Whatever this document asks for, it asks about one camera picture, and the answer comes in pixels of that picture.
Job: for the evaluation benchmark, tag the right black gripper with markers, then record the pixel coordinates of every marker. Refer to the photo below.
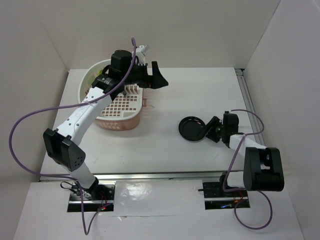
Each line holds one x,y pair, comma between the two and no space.
214,122

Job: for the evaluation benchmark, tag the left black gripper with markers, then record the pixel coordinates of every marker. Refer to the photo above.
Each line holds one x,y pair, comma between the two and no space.
152,81

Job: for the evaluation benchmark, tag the black plate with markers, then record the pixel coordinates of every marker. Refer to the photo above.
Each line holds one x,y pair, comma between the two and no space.
192,129

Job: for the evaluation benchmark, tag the lime green plate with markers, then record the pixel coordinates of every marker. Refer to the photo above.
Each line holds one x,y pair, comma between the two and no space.
100,72

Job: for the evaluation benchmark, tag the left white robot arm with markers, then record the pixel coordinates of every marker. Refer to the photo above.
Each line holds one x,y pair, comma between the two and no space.
111,95

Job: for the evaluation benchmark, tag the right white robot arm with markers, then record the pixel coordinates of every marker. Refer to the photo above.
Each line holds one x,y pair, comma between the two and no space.
262,169

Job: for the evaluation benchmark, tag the white pink dish rack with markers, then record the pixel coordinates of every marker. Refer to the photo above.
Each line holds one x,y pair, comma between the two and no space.
124,113

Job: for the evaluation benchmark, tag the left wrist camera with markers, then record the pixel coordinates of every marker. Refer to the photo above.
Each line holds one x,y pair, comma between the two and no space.
140,53

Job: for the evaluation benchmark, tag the aluminium rail frame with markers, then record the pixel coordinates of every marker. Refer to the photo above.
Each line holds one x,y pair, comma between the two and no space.
155,149

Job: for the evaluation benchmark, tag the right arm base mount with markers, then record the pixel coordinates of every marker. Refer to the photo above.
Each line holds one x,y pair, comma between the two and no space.
217,199

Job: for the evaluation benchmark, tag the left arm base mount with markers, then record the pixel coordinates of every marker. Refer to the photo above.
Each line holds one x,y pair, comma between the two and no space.
104,199

